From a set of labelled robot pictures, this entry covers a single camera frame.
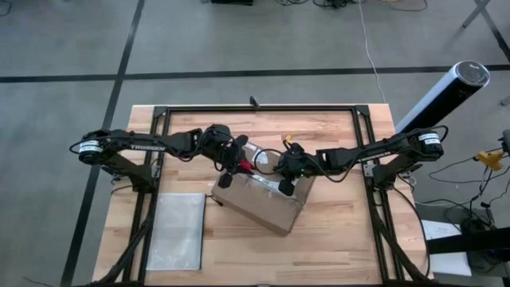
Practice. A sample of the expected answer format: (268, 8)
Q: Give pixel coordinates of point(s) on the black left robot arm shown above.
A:
(147, 146)

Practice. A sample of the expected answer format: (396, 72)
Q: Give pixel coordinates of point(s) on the grey device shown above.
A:
(507, 139)

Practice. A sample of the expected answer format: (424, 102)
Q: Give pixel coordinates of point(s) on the small black mount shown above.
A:
(255, 103)

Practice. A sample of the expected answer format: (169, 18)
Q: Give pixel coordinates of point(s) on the taped brown cardboard box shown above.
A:
(263, 207)

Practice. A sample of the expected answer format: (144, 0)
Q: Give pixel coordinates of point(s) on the black metal beam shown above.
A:
(470, 241)

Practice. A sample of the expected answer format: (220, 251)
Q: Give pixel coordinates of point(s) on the grey mesh zipper pouch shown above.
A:
(175, 231)

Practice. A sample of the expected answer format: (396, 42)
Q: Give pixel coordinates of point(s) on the black floor device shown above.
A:
(233, 2)

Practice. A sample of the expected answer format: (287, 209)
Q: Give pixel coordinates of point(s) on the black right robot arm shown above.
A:
(374, 155)

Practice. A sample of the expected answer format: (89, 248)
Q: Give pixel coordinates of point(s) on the black and white cylinder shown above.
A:
(450, 93)

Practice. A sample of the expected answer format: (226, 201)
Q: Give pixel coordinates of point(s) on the black aluminium rig frame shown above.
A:
(223, 108)

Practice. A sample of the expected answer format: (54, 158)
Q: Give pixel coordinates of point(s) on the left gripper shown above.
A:
(231, 157)

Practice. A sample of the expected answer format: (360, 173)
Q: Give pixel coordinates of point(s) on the grey desk leg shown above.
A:
(478, 11)

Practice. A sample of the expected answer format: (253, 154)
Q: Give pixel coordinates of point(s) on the yellow clamp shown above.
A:
(492, 159)

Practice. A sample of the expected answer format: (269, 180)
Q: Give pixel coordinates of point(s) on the white box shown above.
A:
(452, 265)

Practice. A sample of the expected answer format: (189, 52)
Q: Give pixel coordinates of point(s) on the grey metal bracket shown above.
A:
(156, 172)
(369, 170)

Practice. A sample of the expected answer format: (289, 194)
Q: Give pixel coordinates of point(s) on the red utility knife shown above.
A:
(246, 165)

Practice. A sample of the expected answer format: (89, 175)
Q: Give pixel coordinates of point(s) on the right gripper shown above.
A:
(296, 163)

